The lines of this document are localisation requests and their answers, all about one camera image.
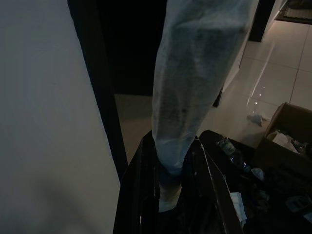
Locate white paper scrap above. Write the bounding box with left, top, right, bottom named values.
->
left=229, top=192, right=247, bottom=224

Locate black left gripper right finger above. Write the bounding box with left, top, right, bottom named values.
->
left=179, top=135, right=245, bottom=234

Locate dark doormat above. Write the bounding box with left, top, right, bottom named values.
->
left=275, top=0, right=312, bottom=23

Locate brown cardboard box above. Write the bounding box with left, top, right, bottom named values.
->
left=251, top=102, right=312, bottom=176

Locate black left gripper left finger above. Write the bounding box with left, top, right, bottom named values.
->
left=113, top=135, right=171, bottom=234

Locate crumpled white tissue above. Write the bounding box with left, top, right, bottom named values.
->
left=246, top=112, right=271, bottom=127

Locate clear plastic bottle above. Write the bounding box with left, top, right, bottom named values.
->
left=215, top=136, right=246, bottom=169

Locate dark door frame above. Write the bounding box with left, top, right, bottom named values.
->
left=67, top=0, right=129, bottom=182

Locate black rubbish bag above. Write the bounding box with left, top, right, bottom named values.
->
left=199, top=130, right=312, bottom=234

